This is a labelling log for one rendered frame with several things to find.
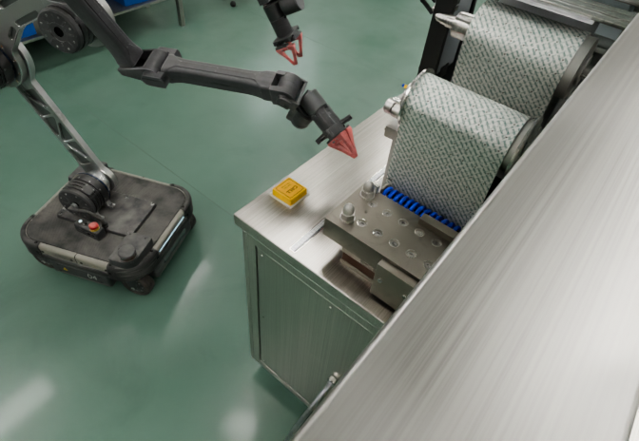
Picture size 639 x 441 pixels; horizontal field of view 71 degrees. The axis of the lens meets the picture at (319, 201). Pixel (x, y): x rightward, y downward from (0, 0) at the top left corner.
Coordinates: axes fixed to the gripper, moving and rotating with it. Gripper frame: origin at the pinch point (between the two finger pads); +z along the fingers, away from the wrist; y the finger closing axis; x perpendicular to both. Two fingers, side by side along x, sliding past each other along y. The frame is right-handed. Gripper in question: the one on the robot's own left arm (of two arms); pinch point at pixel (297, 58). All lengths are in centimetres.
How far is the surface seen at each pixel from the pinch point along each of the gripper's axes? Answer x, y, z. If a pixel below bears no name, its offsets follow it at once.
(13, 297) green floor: 143, -66, 39
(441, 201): -48, -57, 23
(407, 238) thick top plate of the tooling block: -41, -67, 24
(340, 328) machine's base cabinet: -19, -78, 44
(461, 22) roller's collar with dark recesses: -57, -23, -4
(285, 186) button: -6, -50, 16
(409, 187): -41, -54, 20
